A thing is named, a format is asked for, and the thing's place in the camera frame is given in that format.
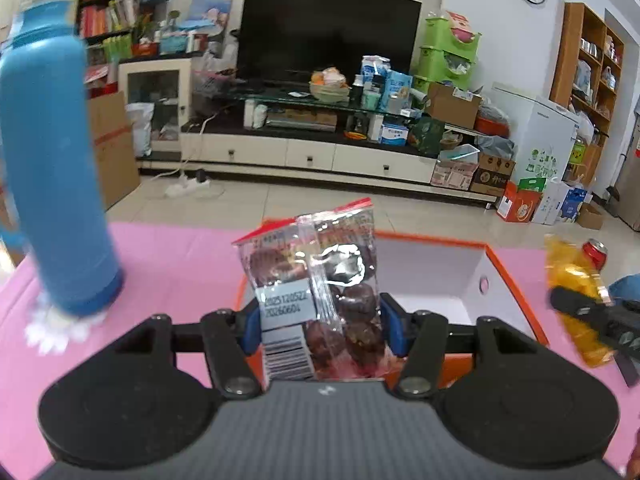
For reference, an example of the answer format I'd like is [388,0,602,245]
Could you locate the white sack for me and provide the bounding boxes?
[125,102,155,157]

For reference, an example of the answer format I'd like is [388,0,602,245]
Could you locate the orange red gift box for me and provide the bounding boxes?
[496,180,543,223]

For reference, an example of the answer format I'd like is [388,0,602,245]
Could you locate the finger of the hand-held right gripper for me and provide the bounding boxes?
[550,285,613,321]

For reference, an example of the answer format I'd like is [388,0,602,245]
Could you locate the brown printed cardboard box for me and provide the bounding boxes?
[470,152,516,197]

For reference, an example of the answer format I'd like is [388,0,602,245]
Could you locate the clear bag of dates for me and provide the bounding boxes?
[231,197,396,381]

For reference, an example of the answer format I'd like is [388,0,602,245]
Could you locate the green stacked storage baskets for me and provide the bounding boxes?
[411,16,482,98]

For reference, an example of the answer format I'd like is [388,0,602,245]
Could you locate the person's right forearm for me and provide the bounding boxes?
[627,430,640,480]

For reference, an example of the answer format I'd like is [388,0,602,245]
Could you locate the black television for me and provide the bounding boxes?
[235,0,423,86]

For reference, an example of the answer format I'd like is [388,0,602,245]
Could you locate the white and black TV stand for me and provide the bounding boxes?
[137,82,501,206]

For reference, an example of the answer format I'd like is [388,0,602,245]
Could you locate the orange plastic basin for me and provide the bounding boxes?
[475,110,511,138]

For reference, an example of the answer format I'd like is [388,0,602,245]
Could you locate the silver media player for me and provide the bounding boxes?
[265,109,337,130]

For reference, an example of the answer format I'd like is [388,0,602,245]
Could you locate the white mini fridge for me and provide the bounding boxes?
[492,82,581,181]

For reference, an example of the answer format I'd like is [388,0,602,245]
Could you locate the blue white mask box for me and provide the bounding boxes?
[380,124,411,147]

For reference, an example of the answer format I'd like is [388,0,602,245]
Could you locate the small cardboard box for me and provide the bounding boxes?
[577,202,605,231]

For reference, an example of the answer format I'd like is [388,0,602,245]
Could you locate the fruit basket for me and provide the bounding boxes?
[309,67,351,103]

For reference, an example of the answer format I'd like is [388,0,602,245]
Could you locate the pink printed carton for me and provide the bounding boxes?
[431,157,478,191]

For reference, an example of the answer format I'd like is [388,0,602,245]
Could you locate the stainless steel refrigerator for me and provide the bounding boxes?
[617,110,640,233]

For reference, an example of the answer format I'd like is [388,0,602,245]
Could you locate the amber translucent snack packet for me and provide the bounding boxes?
[544,234,616,368]

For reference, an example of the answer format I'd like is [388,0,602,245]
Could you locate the blue thermos flask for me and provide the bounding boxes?
[0,0,125,317]

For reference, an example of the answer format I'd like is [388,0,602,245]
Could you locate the green gift bag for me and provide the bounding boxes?
[411,116,446,157]

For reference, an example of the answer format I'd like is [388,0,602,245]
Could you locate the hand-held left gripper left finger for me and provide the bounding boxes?
[115,302,263,401]

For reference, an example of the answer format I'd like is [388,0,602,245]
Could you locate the white glass-door cabinet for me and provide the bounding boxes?
[118,57,193,156]

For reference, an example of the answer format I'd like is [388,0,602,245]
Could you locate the pink flower-print tablecloth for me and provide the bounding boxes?
[0,220,640,480]

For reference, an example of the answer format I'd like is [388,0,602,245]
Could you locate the blue poster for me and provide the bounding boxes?
[185,0,233,31]

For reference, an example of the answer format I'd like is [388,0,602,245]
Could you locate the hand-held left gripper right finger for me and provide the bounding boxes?
[380,292,531,401]

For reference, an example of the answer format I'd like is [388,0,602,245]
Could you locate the white jars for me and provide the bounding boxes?
[244,100,268,128]

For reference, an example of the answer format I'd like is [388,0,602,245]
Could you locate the wooden open shelf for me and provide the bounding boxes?
[549,2,626,136]

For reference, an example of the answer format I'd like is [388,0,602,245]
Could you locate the red soda can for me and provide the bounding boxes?
[581,239,609,271]

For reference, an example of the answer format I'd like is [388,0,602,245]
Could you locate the bookshelf with books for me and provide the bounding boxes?
[75,0,166,61]

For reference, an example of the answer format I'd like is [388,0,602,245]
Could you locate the grey blue padded object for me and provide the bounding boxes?
[607,274,640,307]

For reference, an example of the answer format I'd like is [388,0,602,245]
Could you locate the white power strip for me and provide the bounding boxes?
[165,172,211,198]

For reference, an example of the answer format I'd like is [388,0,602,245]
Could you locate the large cardboard box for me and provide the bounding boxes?
[87,91,141,211]

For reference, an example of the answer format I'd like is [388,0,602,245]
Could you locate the orange cardboard box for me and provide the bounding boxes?
[234,217,551,386]

